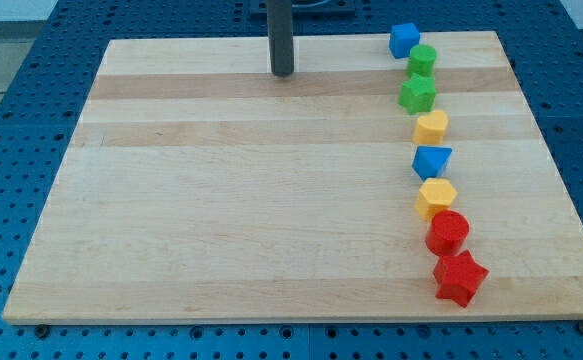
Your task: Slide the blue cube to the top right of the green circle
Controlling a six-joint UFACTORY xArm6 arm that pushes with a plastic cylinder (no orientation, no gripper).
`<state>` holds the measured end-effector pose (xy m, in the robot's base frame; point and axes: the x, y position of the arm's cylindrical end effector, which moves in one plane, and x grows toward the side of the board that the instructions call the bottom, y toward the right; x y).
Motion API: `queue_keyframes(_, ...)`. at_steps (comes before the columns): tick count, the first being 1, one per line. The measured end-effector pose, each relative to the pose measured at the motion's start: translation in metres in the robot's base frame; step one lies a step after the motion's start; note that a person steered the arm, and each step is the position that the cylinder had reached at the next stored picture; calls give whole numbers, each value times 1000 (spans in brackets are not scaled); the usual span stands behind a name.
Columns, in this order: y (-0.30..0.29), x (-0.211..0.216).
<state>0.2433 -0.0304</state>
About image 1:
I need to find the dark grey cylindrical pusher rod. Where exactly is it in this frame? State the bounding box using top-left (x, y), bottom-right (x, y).
top-left (266, 0), bottom-right (294, 77)

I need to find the blue cube block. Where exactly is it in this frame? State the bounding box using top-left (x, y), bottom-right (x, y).
top-left (389, 23), bottom-right (421, 59)

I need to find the green cylinder block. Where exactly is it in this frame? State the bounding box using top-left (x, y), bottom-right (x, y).
top-left (406, 44), bottom-right (437, 77)

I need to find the green star block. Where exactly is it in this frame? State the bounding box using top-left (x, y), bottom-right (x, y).
top-left (397, 73), bottom-right (437, 114)

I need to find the yellow heart block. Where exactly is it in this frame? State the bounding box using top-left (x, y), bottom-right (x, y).
top-left (412, 110), bottom-right (449, 145)

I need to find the light wooden board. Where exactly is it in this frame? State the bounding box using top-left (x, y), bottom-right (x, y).
top-left (2, 31), bottom-right (583, 325)

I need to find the blue triangle block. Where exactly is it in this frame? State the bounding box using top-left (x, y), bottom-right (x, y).
top-left (412, 145), bottom-right (453, 181)

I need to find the yellow hexagon block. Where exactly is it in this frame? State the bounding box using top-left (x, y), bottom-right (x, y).
top-left (415, 178), bottom-right (458, 221)

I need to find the red cylinder block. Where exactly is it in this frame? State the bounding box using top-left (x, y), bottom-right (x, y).
top-left (425, 210), bottom-right (470, 256)

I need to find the red star block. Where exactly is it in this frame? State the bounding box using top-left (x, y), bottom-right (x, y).
top-left (433, 250), bottom-right (490, 307)

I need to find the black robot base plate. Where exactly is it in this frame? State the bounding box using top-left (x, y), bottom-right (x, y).
top-left (245, 0), bottom-right (356, 18)

